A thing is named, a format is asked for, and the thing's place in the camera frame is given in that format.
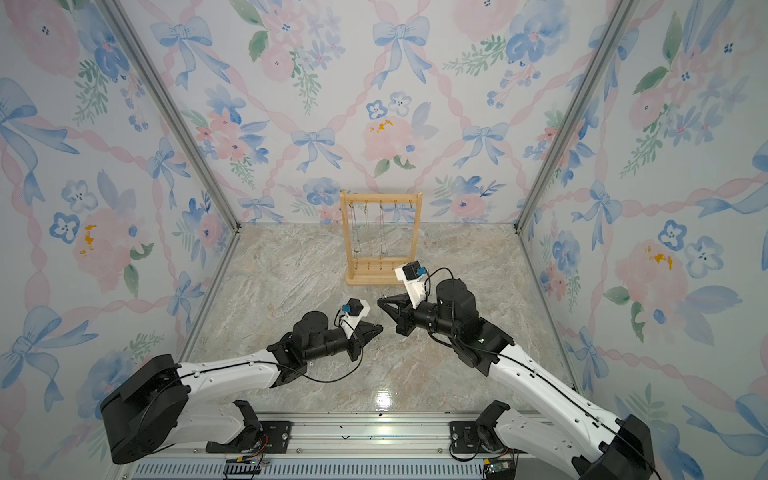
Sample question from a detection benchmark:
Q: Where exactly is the aluminium corner profile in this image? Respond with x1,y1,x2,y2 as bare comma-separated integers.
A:
95,0,240,233
515,0,636,235

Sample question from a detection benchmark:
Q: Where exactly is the wooden jewelry display stand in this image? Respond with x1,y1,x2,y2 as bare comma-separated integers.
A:
340,192,424,286

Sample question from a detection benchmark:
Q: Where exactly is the left aluminium corner profile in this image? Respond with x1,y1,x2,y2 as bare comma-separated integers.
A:
95,0,240,233

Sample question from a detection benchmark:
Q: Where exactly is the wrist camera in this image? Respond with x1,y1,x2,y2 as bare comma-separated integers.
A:
394,261,428,308
338,298,371,337

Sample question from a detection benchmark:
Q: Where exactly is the green circuit board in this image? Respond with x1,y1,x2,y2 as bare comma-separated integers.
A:
482,459,517,480

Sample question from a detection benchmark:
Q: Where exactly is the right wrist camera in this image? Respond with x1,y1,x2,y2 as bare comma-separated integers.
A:
394,261,428,308

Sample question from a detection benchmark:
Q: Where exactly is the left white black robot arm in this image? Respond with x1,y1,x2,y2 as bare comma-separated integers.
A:
100,311,383,465

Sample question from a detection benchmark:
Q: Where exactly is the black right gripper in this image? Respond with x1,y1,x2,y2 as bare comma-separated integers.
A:
378,290,461,341

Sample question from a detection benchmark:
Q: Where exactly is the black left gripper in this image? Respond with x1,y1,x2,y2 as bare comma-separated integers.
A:
306,321,383,364

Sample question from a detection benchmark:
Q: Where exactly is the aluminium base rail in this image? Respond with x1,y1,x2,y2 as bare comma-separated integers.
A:
114,413,572,479

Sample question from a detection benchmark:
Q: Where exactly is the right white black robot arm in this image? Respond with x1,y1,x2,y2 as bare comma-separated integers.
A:
377,279,658,479

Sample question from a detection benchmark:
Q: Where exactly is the right aluminium corner profile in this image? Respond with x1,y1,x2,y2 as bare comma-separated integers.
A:
515,0,636,235

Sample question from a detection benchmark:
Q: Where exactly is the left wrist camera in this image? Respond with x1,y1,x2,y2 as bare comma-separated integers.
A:
338,298,371,337

